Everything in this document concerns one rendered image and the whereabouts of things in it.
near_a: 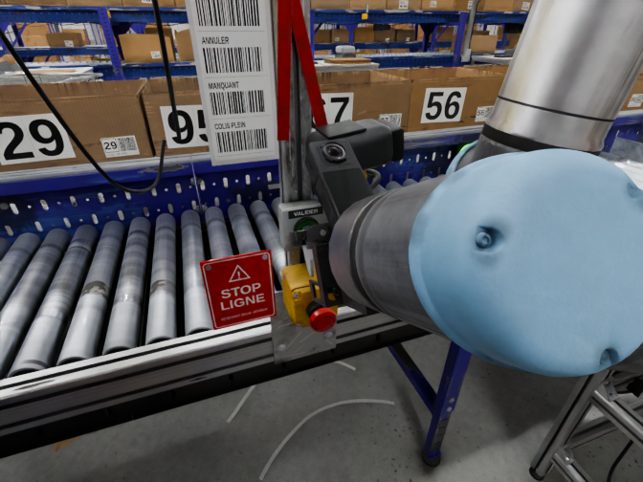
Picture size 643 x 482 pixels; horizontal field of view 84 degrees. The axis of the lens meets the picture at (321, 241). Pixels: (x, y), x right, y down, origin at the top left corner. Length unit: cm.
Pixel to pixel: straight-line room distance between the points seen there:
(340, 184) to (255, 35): 20
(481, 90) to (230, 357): 117
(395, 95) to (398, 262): 108
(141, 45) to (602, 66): 520
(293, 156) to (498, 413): 128
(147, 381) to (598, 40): 68
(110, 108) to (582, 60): 97
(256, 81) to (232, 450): 118
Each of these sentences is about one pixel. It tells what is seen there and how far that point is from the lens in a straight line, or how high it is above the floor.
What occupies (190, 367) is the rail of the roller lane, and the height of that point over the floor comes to 71.
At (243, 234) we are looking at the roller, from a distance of 91.
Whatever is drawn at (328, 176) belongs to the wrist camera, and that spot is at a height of 108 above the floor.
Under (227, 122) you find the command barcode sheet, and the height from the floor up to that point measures 110.
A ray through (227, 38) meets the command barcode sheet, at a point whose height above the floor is 118.
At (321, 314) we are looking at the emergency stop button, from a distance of 50.
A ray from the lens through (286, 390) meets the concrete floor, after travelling 148.
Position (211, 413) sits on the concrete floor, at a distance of 148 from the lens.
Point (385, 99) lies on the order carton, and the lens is 122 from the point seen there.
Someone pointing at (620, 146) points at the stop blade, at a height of 78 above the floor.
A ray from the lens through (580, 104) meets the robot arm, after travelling 32.
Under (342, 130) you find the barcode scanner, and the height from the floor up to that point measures 109.
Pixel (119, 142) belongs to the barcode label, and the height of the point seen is 94.
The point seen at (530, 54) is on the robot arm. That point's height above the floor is 118.
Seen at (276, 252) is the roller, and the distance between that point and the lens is 83.
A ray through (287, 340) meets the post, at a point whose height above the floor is 72.
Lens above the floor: 120
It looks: 31 degrees down
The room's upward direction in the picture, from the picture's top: straight up
